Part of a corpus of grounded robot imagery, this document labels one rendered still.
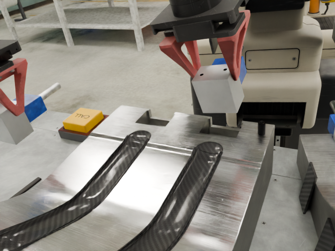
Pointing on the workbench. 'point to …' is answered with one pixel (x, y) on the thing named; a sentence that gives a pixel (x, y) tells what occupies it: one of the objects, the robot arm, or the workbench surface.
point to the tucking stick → (27, 187)
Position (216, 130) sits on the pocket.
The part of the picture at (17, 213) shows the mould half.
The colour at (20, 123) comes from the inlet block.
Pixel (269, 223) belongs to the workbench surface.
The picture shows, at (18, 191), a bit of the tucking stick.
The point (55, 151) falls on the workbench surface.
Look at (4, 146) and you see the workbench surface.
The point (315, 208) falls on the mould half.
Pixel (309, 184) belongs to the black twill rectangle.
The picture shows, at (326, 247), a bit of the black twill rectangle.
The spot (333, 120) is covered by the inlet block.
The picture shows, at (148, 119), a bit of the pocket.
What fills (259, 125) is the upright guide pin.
